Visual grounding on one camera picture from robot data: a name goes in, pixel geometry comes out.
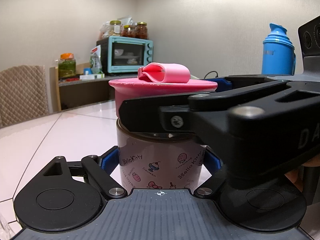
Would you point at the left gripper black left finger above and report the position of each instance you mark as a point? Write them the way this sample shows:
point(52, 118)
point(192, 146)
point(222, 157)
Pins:
point(66, 195)

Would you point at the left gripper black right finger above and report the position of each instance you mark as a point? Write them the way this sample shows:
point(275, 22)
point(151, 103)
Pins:
point(275, 206)

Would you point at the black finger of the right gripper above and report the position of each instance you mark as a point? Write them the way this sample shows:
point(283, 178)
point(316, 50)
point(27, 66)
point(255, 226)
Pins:
point(240, 82)
point(205, 115)

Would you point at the pink bottle cap with strap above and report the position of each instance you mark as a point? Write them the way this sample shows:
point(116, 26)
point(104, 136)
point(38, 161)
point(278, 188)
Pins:
point(158, 79)

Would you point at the pink Hello Kitty bottle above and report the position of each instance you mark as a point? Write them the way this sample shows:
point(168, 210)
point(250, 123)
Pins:
point(158, 162)

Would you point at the person's right hand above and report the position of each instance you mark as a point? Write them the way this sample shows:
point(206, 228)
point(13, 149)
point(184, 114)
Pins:
point(296, 176)

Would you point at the blue thermos flask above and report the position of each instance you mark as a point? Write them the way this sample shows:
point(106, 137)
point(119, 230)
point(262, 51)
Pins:
point(278, 52)

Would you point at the wooden side shelf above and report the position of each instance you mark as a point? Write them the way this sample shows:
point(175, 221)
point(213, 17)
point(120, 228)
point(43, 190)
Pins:
point(73, 94)

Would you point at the red pickle jar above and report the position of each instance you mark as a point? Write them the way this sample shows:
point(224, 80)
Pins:
point(141, 30)
point(128, 31)

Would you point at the teal toaster oven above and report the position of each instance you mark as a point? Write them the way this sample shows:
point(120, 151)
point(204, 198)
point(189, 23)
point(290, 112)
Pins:
point(124, 54)

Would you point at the quilted beige chair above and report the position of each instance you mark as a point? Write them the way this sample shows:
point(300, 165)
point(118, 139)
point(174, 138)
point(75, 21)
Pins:
point(23, 94)

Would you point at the white flat box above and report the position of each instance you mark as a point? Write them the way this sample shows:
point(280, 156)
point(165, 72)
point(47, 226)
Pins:
point(92, 76)

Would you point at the glass jar gold lid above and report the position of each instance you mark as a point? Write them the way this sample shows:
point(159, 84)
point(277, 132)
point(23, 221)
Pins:
point(114, 28)

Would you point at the green jar with orange lid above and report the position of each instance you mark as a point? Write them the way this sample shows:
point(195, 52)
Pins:
point(66, 65)

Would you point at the green snack packet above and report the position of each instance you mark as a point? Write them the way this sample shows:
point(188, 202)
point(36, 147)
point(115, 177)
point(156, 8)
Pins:
point(95, 60)

